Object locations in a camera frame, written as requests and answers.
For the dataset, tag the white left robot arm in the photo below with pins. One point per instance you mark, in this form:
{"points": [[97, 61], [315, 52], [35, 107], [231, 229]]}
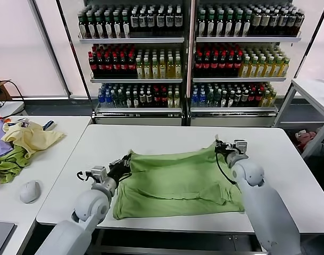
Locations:
{"points": [[90, 207]]}

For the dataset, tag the blue drink bottle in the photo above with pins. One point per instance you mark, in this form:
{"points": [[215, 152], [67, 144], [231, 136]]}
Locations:
{"points": [[203, 99], [100, 100], [195, 99], [107, 100]]}

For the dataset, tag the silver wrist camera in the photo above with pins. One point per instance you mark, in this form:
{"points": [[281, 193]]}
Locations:
{"points": [[241, 147], [99, 172]]}

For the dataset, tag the grey ergonomic mouse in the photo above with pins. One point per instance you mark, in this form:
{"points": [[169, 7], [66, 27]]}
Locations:
{"points": [[31, 191]]}

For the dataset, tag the pale yellow shirt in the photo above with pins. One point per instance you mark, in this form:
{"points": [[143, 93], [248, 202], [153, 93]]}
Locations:
{"points": [[36, 138]]}

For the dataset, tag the white patterned fabric piece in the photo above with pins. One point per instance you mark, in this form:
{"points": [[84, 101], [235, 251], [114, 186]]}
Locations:
{"points": [[24, 123]]}

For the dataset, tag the dark bottle white cap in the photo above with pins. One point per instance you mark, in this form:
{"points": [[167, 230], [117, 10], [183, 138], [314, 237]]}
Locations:
{"points": [[135, 101], [237, 99], [224, 100], [128, 101], [231, 100], [149, 100], [244, 99], [142, 100]]}

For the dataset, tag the pale yellow drink bottle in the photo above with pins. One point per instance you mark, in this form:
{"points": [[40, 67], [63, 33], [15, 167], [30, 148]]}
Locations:
{"points": [[272, 100], [170, 101], [265, 100], [177, 101]]}

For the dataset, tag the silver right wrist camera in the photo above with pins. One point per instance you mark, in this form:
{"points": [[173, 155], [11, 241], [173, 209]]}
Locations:
{"points": [[241, 147]]}

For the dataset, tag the white metal-frame side table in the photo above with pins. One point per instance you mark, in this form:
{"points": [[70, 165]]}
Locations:
{"points": [[310, 87]]}

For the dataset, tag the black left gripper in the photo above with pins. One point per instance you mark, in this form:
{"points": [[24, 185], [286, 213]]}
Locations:
{"points": [[117, 171]]}

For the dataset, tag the short red cap cola bottle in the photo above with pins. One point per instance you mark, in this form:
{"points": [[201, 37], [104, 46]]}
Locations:
{"points": [[157, 100], [258, 98], [251, 98], [164, 100]]}

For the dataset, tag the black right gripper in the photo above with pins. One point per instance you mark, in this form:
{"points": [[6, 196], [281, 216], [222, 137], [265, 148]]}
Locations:
{"points": [[228, 151]]}

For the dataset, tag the light green polo shirt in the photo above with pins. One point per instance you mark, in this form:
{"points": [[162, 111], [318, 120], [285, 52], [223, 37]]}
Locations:
{"points": [[172, 180]]}

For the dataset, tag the pink clothes pile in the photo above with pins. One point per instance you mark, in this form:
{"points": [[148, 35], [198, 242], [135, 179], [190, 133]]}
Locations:
{"points": [[305, 136]]}

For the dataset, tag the blue white striped cloth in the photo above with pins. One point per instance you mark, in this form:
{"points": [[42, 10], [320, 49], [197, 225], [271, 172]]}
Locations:
{"points": [[48, 125]]}

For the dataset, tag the crumpled lime green garment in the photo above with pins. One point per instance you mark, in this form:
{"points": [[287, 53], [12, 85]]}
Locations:
{"points": [[7, 164]]}

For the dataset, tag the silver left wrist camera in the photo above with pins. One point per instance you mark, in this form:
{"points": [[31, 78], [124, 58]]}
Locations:
{"points": [[99, 172]]}

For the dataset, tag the green cap white label bottle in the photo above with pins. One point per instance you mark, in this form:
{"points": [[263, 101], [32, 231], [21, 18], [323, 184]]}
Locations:
{"points": [[100, 30], [229, 29], [220, 29], [117, 30], [237, 29], [126, 30], [202, 29], [108, 30], [83, 30], [246, 29], [91, 30], [211, 29]]}

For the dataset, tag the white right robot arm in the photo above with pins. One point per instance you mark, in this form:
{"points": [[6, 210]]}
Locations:
{"points": [[262, 207]]}

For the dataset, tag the dark bottle beige label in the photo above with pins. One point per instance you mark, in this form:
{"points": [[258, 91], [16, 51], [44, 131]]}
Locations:
{"points": [[274, 21], [255, 21], [265, 21], [283, 21], [300, 21], [291, 21]]}

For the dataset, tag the cardboard box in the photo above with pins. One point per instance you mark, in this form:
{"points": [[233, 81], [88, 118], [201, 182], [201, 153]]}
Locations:
{"points": [[4, 90]]}

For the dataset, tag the beverage display shelf unit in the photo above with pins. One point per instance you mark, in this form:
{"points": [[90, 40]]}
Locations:
{"points": [[247, 40], [129, 40]]}

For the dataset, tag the yellow drink bottle green cap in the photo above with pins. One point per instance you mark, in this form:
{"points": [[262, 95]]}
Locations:
{"points": [[139, 70], [277, 69], [253, 69], [246, 69], [269, 69], [178, 70], [285, 69], [147, 70], [163, 70], [171, 70], [261, 69], [155, 70]]}

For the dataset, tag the grey laptop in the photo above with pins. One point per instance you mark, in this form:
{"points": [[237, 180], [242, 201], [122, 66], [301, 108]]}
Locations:
{"points": [[0, 236]]}

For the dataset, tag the dark bottle white label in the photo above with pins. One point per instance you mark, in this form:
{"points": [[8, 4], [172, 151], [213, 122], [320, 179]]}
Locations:
{"points": [[161, 22], [135, 22], [178, 22], [151, 22], [169, 22], [142, 22]]}

